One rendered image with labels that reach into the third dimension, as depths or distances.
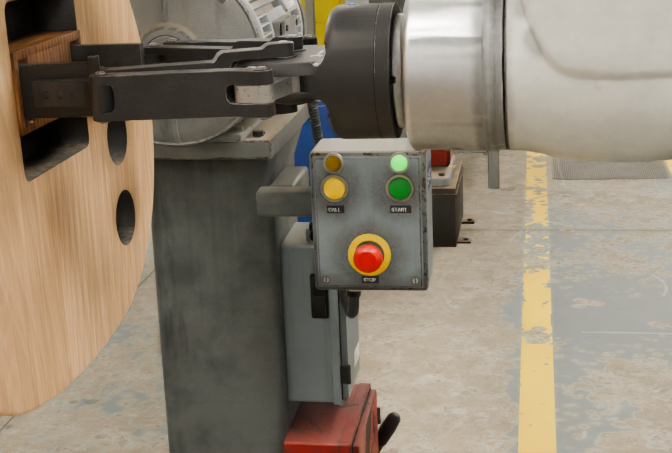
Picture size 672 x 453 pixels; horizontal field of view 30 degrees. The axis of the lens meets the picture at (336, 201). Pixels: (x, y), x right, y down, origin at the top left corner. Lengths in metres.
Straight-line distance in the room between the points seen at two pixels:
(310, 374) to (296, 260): 0.19
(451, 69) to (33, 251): 0.26
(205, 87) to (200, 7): 1.08
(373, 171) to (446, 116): 1.05
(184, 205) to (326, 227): 0.30
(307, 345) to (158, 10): 0.61
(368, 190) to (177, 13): 0.35
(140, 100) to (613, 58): 0.24
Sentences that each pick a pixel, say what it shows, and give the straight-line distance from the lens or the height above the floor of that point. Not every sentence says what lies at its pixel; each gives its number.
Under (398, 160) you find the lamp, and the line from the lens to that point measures 1.69.
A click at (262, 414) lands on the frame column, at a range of 2.04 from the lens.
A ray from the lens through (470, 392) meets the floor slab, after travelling 3.76.
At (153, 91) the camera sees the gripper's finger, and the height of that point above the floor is 1.38.
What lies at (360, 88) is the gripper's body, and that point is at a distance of 0.67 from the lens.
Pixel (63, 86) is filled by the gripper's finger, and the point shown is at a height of 1.38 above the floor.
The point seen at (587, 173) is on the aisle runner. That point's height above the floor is 0.00.
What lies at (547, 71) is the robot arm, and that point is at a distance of 0.65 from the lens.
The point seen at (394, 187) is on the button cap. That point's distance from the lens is 1.70.
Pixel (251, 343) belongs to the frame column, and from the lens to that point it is 2.00.
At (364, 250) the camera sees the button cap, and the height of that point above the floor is 0.99.
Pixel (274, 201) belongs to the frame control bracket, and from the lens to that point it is 1.85.
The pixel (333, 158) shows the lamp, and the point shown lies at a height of 1.11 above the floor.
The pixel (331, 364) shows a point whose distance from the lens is 2.02.
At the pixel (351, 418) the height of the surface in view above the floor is 0.62.
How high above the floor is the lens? 1.48
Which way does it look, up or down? 14 degrees down
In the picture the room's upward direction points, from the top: 2 degrees counter-clockwise
